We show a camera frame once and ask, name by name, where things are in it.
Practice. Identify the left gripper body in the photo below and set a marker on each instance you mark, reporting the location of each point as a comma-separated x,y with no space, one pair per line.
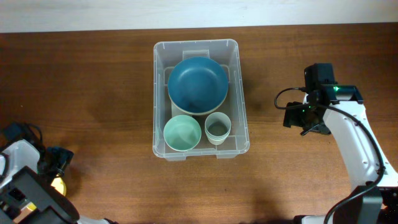
55,160

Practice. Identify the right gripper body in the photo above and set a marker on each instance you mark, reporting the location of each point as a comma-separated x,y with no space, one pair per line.
308,120

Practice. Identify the yellow small bowl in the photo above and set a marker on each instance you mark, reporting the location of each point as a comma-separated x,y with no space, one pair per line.
58,184

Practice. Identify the grey plastic cup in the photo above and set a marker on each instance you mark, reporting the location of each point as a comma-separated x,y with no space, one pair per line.
217,127

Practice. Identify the clear plastic storage container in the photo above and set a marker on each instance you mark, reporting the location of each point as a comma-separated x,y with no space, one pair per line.
225,52

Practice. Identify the cream large bowl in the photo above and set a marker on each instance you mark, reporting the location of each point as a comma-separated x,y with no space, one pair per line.
217,109

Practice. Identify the blue large bowl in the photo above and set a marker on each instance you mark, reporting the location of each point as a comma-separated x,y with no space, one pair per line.
197,85

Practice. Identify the mint green small bowl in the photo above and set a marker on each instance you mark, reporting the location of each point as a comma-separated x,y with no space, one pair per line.
182,133

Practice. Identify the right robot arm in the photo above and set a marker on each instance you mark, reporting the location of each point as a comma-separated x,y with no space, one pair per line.
331,108

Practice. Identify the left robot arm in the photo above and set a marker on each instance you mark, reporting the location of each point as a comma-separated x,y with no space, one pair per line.
27,170

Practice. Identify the white label sticker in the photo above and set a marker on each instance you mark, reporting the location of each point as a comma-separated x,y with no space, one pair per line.
176,111

